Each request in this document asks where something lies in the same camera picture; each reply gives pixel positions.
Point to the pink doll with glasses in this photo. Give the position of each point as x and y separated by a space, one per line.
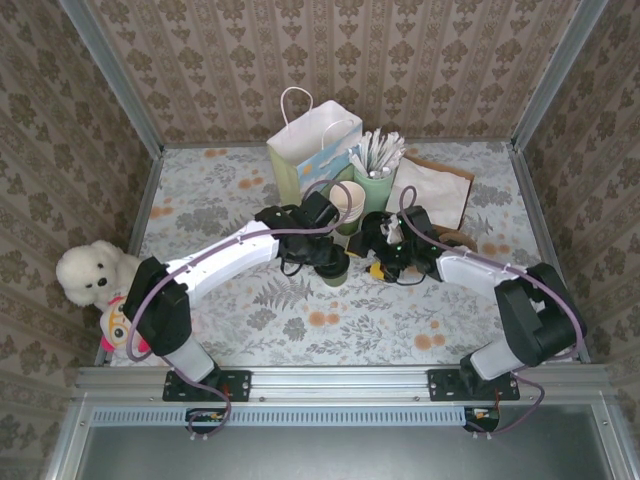
117 325

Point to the aluminium table side rail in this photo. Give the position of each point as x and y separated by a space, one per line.
140 220
537 210

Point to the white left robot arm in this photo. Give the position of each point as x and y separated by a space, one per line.
225 260

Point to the white plush dog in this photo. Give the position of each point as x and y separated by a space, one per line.
90 270

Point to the green cylindrical holder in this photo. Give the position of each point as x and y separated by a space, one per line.
375 192

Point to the grey metal sheet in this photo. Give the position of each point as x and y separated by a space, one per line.
325 455

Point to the aluminium frame post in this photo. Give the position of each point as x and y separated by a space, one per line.
110 75
560 75

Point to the landscape print paper bag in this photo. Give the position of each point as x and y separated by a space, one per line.
320 135

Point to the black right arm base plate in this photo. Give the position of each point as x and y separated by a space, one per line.
442 385

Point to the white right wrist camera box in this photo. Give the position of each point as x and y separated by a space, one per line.
391 230

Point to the brown cardboard box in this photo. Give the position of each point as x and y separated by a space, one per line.
457 172

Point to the aluminium mounting rail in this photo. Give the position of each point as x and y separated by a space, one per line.
340 385

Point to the green coffee cup black lid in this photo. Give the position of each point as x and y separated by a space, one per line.
334 280

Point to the white paper napkin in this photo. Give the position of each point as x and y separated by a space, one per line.
430 195

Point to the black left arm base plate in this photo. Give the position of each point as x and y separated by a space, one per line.
235 385

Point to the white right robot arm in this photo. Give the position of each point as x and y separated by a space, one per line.
475 275

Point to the white wrapped straws bundle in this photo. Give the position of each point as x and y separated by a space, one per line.
375 150

